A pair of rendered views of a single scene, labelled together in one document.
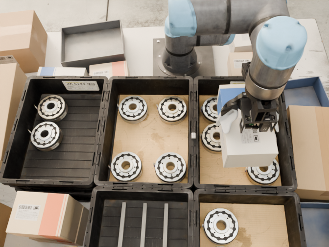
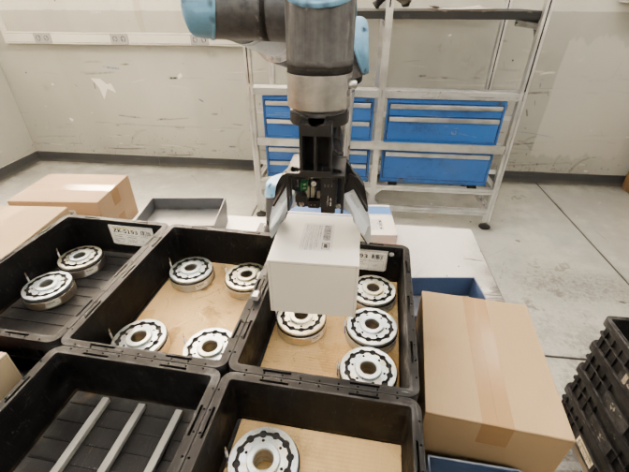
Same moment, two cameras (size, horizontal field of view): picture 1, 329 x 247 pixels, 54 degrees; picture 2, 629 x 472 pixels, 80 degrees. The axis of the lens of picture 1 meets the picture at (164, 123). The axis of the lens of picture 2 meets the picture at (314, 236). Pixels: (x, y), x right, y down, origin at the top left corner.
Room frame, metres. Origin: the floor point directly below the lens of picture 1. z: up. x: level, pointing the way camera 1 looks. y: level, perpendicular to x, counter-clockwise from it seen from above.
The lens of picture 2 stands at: (-0.12, -0.21, 1.42)
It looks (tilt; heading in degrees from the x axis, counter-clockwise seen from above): 33 degrees down; 1
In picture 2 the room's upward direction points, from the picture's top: straight up
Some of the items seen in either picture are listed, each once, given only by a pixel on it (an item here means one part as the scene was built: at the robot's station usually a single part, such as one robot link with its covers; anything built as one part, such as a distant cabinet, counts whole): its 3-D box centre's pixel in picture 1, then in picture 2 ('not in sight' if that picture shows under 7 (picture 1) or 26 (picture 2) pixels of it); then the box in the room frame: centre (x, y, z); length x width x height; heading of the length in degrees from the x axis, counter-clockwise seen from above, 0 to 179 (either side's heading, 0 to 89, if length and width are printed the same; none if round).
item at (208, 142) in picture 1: (217, 136); (300, 317); (0.44, -0.17, 0.86); 0.10 x 0.10 x 0.01
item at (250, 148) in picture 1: (244, 125); (319, 247); (0.36, -0.21, 1.09); 0.20 x 0.12 x 0.09; 175
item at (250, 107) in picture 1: (258, 104); (318, 159); (0.33, -0.21, 1.25); 0.09 x 0.08 x 0.12; 175
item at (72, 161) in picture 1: (63, 133); (72, 286); (0.52, 0.35, 0.87); 0.40 x 0.30 x 0.11; 171
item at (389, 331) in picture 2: not in sight; (372, 326); (0.42, -0.31, 0.86); 0.10 x 0.10 x 0.01
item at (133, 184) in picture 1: (147, 128); (192, 283); (0.48, 0.06, 0.92); 0.40 x 0.30 x 0.02; 171
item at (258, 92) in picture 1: (267, 80); (322, 91); (0.34, -0.21, 1.33); 0.08 x 0.08 x 0.05
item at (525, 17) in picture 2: not in sight; (429, 15); (2.51, -0.85, 1.32); 1.20 x 0.45 x 0.06; 85
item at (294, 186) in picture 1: (240, 129); (335, 300); (0.43, -0.24, 0.92); 0.40 x 0.30 x 0.02; 171
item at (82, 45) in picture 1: (92, 43); (182, 216); (0.99, 0.27, 0.77); 0.27 x 0.20 x 0.05; 92
